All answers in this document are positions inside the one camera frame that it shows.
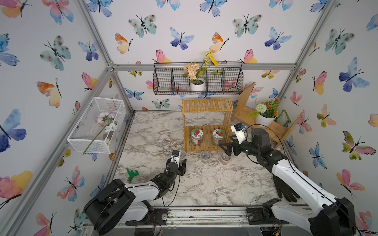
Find clear tub dark seeds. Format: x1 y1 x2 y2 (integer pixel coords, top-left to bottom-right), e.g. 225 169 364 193
179 150 187 162

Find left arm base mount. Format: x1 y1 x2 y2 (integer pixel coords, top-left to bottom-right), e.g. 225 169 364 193
125 208 168 226

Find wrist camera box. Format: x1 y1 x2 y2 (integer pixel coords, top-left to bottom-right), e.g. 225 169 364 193
171 150 180 166
230 123 248 144

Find green seed packet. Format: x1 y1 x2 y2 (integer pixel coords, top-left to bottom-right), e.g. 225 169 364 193
275 110 291 128

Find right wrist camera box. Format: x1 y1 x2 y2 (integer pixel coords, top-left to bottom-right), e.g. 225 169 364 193
230 123 248 144

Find two-tier bamboo slat shelf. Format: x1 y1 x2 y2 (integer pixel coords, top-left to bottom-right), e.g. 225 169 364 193
182 98 233 152

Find tilted wooden corner shelf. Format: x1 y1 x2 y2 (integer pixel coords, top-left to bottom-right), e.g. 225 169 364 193
231 82 301 149

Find black wire wall basket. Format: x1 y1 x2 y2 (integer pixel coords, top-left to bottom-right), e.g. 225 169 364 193
152 62 244 96

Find white mesh wall box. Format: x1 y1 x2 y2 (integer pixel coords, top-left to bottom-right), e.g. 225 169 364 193
67 97 126 154

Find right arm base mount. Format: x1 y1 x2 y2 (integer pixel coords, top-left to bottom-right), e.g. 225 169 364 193
246 198 289 225

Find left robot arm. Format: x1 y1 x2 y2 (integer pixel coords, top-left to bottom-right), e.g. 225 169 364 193
84 156 187 236

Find white pot beige flowers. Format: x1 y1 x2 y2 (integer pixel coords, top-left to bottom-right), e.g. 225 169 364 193
182 51 219 91

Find white pot orange flowers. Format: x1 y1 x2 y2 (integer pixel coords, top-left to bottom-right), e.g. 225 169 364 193
249 98 280 128

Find tomato seed jar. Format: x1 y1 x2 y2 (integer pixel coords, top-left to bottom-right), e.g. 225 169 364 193
212 129 225 147
191 128 204 147

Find clear tub red seeds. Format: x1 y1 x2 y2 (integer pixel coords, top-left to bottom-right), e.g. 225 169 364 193
220 152 231 165

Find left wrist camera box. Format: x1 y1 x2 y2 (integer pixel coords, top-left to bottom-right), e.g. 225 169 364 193
171 150 180 166

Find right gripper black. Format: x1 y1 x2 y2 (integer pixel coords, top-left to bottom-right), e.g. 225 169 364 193
220 134 261 159

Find pink artificial flower stem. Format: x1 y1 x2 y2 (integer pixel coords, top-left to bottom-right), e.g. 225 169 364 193
83 112 117 154

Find black rubber glove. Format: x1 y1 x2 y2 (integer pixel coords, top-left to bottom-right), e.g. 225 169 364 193
272 174 300 203

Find clear tub purple seeds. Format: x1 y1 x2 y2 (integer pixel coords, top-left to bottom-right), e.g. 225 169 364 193
199 150 211 163

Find green handled garden tool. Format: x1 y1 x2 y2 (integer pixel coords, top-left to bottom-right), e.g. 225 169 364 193
127 168 139 183

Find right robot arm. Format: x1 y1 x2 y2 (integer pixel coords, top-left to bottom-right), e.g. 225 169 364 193
220 123 360 236

